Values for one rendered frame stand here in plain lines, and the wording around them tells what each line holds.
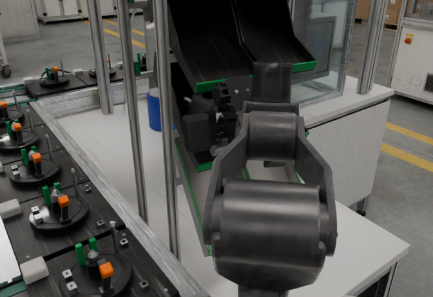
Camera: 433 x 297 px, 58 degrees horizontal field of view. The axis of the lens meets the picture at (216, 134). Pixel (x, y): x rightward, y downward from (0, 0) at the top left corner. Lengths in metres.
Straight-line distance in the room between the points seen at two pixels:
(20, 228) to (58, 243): 0.12
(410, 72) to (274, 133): 4.44
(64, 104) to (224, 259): 1.73
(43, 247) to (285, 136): 0.77
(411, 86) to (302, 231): 4.53
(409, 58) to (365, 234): 3.67
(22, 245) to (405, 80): 4.29
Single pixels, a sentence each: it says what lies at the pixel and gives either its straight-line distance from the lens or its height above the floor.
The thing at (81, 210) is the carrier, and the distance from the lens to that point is 1.03.
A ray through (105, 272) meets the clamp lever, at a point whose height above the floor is 1.07.
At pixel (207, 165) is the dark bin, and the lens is 0.74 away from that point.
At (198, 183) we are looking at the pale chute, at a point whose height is 1.10.
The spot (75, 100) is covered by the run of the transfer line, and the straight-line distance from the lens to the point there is 1.95.
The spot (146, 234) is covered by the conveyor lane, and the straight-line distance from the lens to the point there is 0.97.
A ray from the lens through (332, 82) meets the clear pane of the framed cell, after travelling 2.09.
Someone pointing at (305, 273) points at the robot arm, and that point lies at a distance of 0.26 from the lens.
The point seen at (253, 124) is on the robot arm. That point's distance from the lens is 0.30.
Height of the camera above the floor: 1.58
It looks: 26 degrees down
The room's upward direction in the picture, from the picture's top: straight up
